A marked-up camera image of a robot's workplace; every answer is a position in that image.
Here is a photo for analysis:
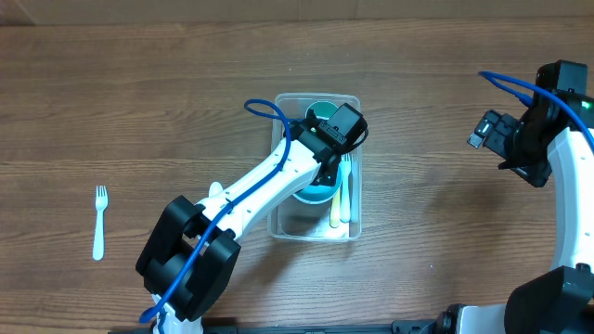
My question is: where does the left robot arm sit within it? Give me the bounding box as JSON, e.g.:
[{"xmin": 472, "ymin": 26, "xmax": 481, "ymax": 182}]
[{"xmin": 136, "ymin": 102, "xmax": 368, "ymax": 333}]

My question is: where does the yellow plastic fork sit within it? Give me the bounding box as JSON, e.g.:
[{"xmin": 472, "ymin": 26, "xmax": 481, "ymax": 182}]
[{"xmin": 329, "ymin": 189, "xmax": 341, "ymax": 228}]

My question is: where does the clear plastic container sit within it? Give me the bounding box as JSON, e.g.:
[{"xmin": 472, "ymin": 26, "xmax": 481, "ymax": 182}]
[{"xmin": 268, "ymin": 93, "xmax": 363, "ymax": 242}]

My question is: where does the white plastic fork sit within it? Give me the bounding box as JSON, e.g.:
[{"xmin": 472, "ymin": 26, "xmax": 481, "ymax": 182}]
[{"xmin": 92, "ymin": 186, "xmax": 109, "ymax": 261}]

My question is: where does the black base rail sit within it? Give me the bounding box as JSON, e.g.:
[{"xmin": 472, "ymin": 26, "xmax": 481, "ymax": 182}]
[{"xmin": 109, "ymin": 317, "xmax": 440, "ymax": 334}]

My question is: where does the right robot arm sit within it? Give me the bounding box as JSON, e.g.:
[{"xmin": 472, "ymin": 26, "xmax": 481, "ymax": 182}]
[{"xmin": 423, "ymin": 59, "xmax": 593, "ymax": 334}]

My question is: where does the teal top cup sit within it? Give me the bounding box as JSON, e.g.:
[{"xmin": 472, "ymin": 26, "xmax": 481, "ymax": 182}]
[{"xmin": 305, "ymin": 101, "xmax": 339, "ymax": 121}]

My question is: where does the white plastic spoon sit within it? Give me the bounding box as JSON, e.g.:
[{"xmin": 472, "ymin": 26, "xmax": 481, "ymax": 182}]
[{"xmin": 208, "ymin": 181, "xmax": 224, "ymax": 198}]

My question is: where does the light blue bowl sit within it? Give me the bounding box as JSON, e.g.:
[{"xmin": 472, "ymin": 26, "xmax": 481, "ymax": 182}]
[{"xmin": 293, "ymin": 184, "xmax": 341, "ymax": 205}]

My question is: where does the right blue cable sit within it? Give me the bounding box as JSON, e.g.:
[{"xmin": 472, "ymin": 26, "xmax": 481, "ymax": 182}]
[{"xmin": 477, "ymin": 70, "xmax": 594, "ymax": 152}]

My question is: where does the light blue plastic fork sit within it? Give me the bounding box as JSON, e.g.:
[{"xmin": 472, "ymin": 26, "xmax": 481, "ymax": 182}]
[{"xmin": 340, "ymin": 154, "xmax": 352, "ymax": 223}]

